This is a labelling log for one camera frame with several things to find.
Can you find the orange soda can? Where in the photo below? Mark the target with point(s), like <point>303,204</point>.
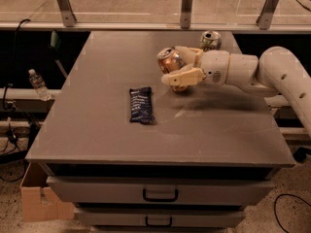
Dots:
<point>169,60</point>

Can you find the black drawer handle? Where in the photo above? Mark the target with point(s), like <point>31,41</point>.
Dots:
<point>160,196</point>
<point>158,222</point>

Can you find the brown cardboard box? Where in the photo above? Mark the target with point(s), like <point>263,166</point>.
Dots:
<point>38,201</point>

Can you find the white green soda can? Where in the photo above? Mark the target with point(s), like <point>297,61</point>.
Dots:
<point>210,40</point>

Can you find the horizontal metal rail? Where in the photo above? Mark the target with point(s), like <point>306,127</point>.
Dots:
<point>232,27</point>

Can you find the middle metal railing bracket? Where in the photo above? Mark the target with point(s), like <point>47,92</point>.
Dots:
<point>185,16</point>

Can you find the grey drawer cabinet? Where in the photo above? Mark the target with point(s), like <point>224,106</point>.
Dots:
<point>206,133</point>

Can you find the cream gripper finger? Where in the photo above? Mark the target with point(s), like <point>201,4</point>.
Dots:
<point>184,77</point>
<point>190,55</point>

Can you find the metal railing bracket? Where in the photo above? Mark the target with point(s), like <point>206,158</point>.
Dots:
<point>67,15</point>
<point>185,16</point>
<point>265,18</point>

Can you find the clear plastic water bottle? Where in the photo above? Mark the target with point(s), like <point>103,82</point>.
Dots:
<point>39,85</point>

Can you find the dark blue snack bag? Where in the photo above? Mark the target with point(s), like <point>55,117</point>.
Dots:
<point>141,108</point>

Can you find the green handled tool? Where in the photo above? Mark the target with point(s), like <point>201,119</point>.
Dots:
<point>54,47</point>

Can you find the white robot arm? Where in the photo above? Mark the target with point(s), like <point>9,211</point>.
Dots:
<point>277,70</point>

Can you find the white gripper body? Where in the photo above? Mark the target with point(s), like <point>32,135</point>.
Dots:
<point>215,66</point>

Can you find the right metal railing bracket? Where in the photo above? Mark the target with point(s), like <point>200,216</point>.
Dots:
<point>265,18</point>

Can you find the left metal railing bracket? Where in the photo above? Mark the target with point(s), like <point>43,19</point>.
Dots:
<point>67,15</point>

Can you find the black top drawer handle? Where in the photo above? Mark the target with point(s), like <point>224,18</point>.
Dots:
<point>160,196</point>

